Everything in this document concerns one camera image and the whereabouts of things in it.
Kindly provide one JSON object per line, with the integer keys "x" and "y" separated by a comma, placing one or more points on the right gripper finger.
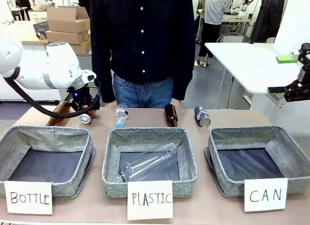
{"x": 284, "y": 58}
{"x": 276, "y": 90}

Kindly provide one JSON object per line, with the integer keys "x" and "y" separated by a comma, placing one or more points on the white paper label can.
{"x": 265, "y": 194}

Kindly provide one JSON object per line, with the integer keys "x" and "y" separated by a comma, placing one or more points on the person in dark navy shirt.
{"x": 143, "y": 41}

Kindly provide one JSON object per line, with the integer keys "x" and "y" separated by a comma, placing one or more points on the open cardboard box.
{"x": 67, "y": 19}

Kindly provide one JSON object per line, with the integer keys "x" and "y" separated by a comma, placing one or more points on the hanging black coat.
{"x": 267, "y": 17}

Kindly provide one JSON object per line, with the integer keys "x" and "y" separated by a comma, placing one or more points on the bystander in white shirt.
{"x": 213, "y": 17}

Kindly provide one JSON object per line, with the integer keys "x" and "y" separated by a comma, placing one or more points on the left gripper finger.
{"x": 96, "y": 108}
{"x": 77, "y": 109}

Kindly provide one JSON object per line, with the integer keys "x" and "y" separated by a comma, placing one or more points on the red drink can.
{"x": 85, "y": 118}

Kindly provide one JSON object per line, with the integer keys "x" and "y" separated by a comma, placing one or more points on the white paper label bottle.
{"x": 29, "y": 198}

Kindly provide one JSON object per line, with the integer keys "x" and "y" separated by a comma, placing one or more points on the black mesh basket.
{"x": 40, "y": 27}

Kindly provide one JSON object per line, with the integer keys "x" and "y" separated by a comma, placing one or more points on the white paper label plastic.
{"x": 150, "y": 200}

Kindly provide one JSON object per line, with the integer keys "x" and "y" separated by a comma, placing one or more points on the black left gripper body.
{"x": 81, "y": 96}

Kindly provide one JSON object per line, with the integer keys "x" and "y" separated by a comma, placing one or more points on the grey basket labelled bottle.
{"x": 48, "y": 140}

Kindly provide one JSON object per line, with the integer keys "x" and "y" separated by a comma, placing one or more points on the grey office chair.
{"x": 232, "y": 38}

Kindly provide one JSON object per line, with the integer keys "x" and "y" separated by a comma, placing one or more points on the large clear plastic bottle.
{"x": 150, "y": 162}

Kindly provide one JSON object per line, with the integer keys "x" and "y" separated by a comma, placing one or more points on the bystander in dark clothes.
{"x": 23, "y": 0}

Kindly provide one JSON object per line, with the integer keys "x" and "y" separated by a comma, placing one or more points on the long brown glass bottle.
{"x": 58, "y": 112}

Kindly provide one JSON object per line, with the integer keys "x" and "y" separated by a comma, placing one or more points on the black drink can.
{"x": 202, "y": 116}

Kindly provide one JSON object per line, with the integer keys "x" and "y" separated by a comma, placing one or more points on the white side table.
{"x": 247, "y": 63}

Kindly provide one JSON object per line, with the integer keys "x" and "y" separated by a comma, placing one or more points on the short dark brown glass bottle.
{"x": 171, "y": 115}

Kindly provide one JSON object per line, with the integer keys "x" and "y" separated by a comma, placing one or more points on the grey basket labelled can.
{"x": 244, "y": 138}

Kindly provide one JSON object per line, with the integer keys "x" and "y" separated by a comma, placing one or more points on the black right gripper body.
{"x": 299, "y": 89}

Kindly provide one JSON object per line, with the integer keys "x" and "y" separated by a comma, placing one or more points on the grey basket labelled plastic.
{"x": 147, "y": 138}

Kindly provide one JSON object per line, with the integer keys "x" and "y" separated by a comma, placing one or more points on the small labelled plastic water bottle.
{"x": 121, "y": 113}

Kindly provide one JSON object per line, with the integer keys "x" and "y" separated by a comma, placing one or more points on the white plastic crate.
{"x": 37, "y": 16}

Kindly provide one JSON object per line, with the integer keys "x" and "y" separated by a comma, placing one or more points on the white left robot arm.
{"x": 58, "y": 65}

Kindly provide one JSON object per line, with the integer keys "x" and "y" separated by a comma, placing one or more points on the low cardboard box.
{"x": 81, "y": 47}

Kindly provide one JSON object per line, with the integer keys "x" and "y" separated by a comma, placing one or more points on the closed flat cardboard box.
{"x": 65, "y": 37}

